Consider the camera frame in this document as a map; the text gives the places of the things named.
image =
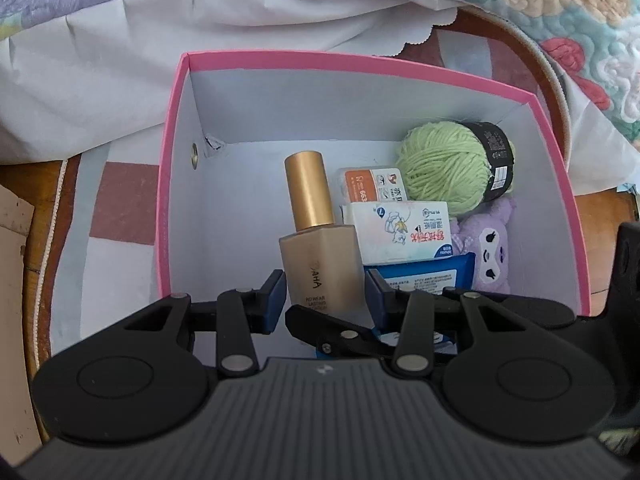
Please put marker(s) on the foundation bottle with gold cap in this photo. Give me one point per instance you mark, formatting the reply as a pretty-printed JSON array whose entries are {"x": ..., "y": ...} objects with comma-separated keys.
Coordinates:
[{"x": 320, "y": 260}]

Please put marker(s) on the pink cardboard box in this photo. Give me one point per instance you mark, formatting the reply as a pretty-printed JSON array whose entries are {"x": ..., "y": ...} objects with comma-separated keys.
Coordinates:
[{"x": 350, "y": 110}]

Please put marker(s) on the striped checkered rug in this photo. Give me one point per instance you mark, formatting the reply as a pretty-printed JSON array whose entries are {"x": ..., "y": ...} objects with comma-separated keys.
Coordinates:
[{"x": 120, "y": 205}]

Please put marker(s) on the floral quilt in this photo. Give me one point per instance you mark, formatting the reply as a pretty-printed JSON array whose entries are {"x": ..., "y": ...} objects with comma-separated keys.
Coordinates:
[{"x": 575, "y": 10}]

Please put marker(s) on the cotton swab box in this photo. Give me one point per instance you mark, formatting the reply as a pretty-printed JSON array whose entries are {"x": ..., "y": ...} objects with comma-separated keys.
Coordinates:
[{"x": 367, "y": 182}]

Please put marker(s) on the white bed skirt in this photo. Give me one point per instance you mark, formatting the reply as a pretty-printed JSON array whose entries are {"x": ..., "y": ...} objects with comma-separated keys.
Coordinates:
[{"x": 100, "y": 85}]

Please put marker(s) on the green yarn ball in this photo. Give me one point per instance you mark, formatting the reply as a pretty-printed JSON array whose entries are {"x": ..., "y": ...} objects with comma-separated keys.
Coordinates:
[{"x": 440, "y": 165}]

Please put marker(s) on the pink white tissue pack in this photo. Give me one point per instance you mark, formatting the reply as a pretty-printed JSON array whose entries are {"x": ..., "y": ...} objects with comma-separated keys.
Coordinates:
[{"x": 395, "y": 232}]

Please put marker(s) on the purple plush toy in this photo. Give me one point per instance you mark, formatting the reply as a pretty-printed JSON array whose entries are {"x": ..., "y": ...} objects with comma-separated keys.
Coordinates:
[{"x": 490, "y": 250}]

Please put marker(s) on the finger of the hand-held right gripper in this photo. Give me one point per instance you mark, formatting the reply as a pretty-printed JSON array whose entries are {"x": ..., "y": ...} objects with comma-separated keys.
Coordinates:
[
  {"x": 540, "y": 315},
  {"x": 340, "y": 335}
]

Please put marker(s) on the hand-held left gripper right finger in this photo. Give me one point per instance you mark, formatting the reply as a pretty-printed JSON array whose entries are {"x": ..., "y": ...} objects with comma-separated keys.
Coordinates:
[{"x": 381, "y": 302}]

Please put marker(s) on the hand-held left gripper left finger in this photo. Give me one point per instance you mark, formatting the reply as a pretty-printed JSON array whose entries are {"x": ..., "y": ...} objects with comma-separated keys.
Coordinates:
[{"x": 274, "y": 305}]

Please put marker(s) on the blue wet wipes pack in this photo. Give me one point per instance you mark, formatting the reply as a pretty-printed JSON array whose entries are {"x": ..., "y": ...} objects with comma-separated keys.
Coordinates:
[{"x": 425, "y": 272}]

